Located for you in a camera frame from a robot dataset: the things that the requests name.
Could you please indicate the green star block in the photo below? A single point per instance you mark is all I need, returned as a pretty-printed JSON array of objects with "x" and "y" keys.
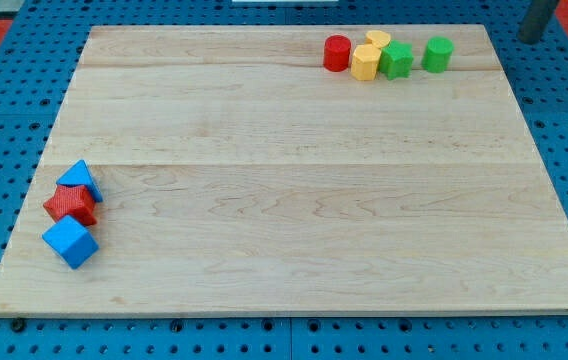
[{"x": 396, "y": 60}]

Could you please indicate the green cylinder block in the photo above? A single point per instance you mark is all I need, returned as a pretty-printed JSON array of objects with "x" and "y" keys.
[{"x": 437, "y": 54}]

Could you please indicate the yellow heart block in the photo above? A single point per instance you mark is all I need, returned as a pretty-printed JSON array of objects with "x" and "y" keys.
[{"x": 378, "y": 38}]

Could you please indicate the blue cube block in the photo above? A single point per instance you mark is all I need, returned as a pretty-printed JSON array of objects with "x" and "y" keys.
[{"x": 71, "y": 240}]

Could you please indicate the red cylinder block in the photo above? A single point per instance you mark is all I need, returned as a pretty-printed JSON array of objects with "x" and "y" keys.
[{"x": 336, "y": 53}]

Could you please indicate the dark grey robot arm rod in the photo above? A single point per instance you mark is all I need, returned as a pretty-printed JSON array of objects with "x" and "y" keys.
[{"x": 535, "y": 20}]

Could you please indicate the blue triangle block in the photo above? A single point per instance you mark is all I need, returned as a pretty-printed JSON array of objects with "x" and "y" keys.
[{"x": 79, "y": 174}]

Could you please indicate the yellow hexagon block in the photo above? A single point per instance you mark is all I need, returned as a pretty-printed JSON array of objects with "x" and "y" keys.
[{"x": 364, "y": 62}]

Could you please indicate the wooden board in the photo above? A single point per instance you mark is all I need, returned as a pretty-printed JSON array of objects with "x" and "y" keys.
[{"x": 240, "y": 178}]

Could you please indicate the red star block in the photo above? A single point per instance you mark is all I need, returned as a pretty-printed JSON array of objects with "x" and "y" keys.
[{"x": 75, "y": 201}]

